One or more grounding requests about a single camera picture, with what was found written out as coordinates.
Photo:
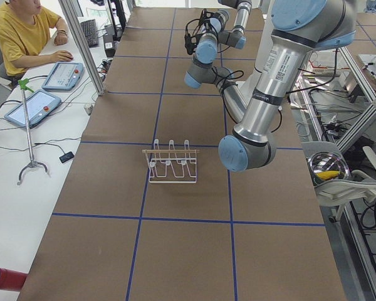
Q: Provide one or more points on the person's right hand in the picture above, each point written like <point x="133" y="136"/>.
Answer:
<point x="62" y="56"/>

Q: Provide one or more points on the person's left hand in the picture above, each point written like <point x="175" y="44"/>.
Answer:
<point x="61" y="38"/>

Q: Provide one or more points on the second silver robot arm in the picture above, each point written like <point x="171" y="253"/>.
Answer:
<point x="236" y="36"/>

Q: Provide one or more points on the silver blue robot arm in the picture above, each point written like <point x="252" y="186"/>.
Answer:
<point x="294" y="29"/>

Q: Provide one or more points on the upper teach pendant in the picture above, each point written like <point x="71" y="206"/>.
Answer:
<point x="63" y="77"/>

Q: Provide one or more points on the teach pendant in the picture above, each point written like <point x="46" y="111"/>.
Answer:
<point x="39" y="105"/>
<point x="63" y="77"/>

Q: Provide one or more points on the black keyboard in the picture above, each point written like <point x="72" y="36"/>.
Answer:
<point x="89" y="29"/>

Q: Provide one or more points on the person in yellow shirt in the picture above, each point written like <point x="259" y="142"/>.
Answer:
<point x="24" y="32"/>

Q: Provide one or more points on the green grabber stick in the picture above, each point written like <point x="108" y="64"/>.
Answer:
<point x="32" y="162"/>

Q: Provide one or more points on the lower teach pendant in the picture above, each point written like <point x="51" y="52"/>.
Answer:
<point x="39" y="105"/>

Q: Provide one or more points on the small black phone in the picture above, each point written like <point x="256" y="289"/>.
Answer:
<point x="66" y="157"/>

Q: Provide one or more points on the red cylinder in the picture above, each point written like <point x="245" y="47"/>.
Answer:
<point x="11" y="280"/>

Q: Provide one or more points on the steel bowl with corn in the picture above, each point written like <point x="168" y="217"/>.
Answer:
<point x="325" y="166"/>

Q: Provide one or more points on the aluminium frame post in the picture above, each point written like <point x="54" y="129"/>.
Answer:
<point x="69" y="12"/>

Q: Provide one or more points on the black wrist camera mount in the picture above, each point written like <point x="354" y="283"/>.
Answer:
<point x="203" y="26"/>

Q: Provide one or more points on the white wire cup holder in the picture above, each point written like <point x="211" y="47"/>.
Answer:
<point x="172" y="165"/>

